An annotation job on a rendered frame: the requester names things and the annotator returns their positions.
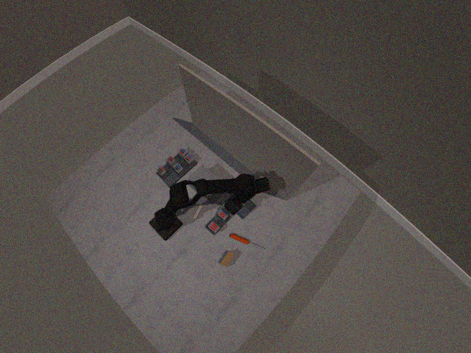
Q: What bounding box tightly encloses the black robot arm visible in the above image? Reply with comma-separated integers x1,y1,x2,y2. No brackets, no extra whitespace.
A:
155,174,270,232

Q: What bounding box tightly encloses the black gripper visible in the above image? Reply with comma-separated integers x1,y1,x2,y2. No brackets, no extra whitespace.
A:
224,195,255,215

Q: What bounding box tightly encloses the red-handled screwdriver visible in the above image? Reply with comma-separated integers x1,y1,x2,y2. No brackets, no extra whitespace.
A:
230,234,264,250

